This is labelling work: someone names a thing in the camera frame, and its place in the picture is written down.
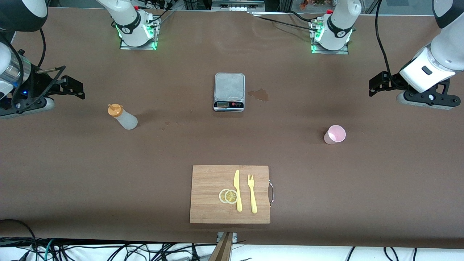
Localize wooden post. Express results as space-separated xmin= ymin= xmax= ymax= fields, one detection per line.
xmin=208 ymin=232 xmax=234 ymax=261

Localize liquid spill puddle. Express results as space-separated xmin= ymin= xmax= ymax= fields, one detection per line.
xmin=248 ymin=89 xmax=269 ymax=102

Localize bamboo cutting board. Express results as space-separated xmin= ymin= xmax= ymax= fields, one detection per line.
xmin=190 ymin=165 xmax=271 ymax=224

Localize black left camera mount bracket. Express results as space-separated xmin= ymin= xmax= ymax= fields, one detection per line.
xmin=402 ymin=78 xmax=461 ymax=108

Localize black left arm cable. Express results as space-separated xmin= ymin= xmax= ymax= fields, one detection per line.
xmin=374 ymin=0 xmax=396 ymax=78

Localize pink plastic cup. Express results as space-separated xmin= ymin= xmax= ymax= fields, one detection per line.
xmin=324 ymin=125 xmax=346 ymax=145

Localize teal floor cable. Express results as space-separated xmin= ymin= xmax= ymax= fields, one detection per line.
xmin=34 ymin=239 xmax=55 ymax=261

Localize yellow plastic fork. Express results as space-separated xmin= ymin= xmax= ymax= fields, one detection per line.
xmin=247 ymin=174 xmax=258 ymax=214

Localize black cable across table edge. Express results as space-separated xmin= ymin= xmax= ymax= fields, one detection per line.
xmin=250 ymin=10 xmax=321 ymax=32

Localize silver digital kitchen scale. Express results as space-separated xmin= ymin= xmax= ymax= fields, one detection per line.
xmin=213 ymin=72 xmax=246 ymax=112

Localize thick black floor cable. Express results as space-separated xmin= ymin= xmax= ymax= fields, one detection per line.
xmin=0 ymin=219 xmax=38 ymax=261

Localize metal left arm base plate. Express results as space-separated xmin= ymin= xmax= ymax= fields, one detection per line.
xmin=311 ymin=20 xmax=349 ymax=55

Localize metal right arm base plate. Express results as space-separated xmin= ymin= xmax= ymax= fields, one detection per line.
xmin=120 ymin=16 xmax=160 ymax=50

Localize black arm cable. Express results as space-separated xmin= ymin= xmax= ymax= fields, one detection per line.
xmin=36 ymin=27 xmax=47 ymax=69
xmin=374 ymin=0 xmax=396 ymax=78

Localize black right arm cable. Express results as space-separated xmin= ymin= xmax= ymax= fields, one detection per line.
xmin=36 ymin=27 xmax=47 ymax=69

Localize yellow plastic knife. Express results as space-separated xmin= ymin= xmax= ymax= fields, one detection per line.
xmin=233 ymin=169 xmax=243 ymax=212

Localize white power strip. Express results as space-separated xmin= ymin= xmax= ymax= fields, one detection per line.
xmin=211 ymin=0 xmax=265 ymax=12

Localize translucent orange-capped sauce bottle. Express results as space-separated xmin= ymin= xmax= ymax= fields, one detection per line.
xmin=108 ymin=103 xmax=138 ymax=130

